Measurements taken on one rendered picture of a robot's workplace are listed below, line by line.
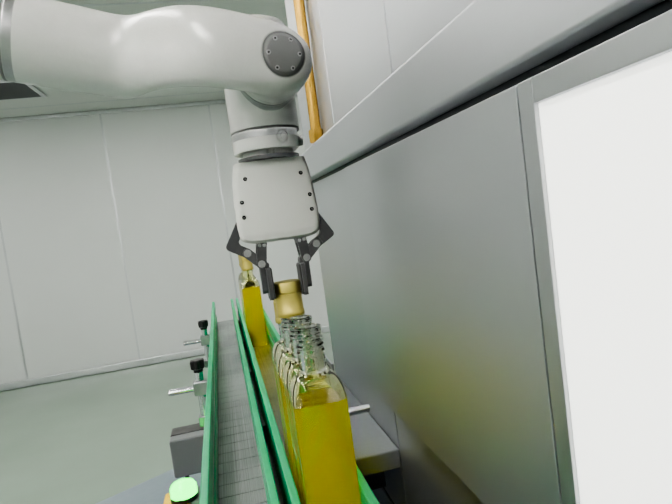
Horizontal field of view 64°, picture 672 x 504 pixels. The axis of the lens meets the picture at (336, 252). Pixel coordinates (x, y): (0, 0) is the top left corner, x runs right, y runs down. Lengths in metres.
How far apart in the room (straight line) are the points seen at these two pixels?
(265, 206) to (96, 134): 6.03
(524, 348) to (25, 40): 0.54
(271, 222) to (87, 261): 5.98
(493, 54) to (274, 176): 0.33
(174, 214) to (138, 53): 5.85
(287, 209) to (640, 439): 0.45
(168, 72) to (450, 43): 0.28
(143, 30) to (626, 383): 0.53
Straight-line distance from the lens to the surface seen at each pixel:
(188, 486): 0.98
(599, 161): 0.32
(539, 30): 0.37
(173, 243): 6.45
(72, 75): 0.65
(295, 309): 0.67
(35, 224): 6.71
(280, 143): 0.64
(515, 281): 0.39
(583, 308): 0.34
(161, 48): 0.60
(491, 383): 0.46
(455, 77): 0.46
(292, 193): 0.65
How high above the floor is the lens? 1.42
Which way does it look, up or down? 4 degrees down
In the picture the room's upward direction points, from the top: 8 degrees counter-clockwise
